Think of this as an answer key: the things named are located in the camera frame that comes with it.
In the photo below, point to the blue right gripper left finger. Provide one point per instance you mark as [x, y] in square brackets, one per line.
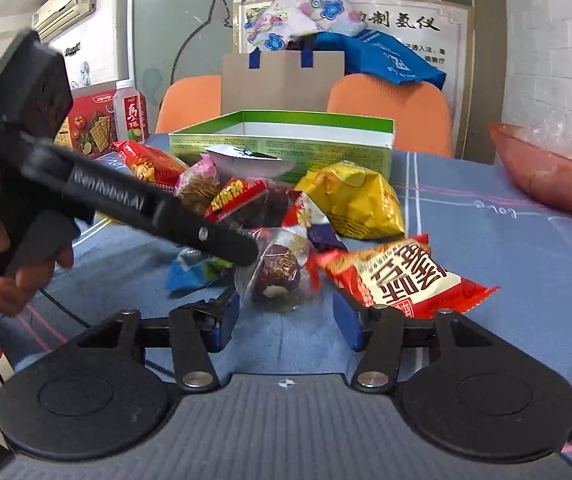
[216, 318]

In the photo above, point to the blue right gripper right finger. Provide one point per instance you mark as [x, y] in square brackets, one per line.
[346, 311]

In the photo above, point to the blue green candy packet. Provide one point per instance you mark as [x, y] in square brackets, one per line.
[192, 270]

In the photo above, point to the wrapped red date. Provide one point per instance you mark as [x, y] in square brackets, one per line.
[285, 274]

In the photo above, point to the red white noodle snack packet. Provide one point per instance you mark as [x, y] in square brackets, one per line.
[402, 275]

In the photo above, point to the red cracker box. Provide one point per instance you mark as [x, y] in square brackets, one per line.
[89, 128]

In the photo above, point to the red chip bag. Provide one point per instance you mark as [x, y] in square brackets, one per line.
[149, 164]

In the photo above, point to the red white drink carton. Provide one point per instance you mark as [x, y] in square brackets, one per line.
[130, 112]

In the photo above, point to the yellow snack packet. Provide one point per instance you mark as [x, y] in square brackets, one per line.
[358, 202]

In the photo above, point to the red yellow label packet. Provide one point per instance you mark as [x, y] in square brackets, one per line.
[251, 203]

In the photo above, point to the pink snack packet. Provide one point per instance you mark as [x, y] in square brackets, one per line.
[198, 185]

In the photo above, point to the left orange chair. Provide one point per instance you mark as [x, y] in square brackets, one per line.
[188, 102]

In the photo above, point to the orange chair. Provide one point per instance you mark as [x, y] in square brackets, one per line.
[188, 102]
[421, 115]

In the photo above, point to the green white cardboard box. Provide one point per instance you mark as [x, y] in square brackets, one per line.
[310, 140]

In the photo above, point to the blue tablecloth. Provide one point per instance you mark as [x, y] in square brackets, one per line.
[480, 227]

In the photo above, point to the right orange chair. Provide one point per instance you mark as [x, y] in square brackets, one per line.
[421, 115]

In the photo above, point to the brown cardboard sheet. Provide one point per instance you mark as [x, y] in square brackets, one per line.
[281, 80]

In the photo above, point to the pink translucent plastic bowl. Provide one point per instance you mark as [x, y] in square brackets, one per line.
[543, 175]

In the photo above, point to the blue fabric bag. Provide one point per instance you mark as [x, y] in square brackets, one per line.
[380, 55]

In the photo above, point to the floral patterned cloth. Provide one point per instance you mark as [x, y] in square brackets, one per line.
[284, 22]

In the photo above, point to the wall air conditioner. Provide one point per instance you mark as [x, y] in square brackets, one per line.
[57, 16]

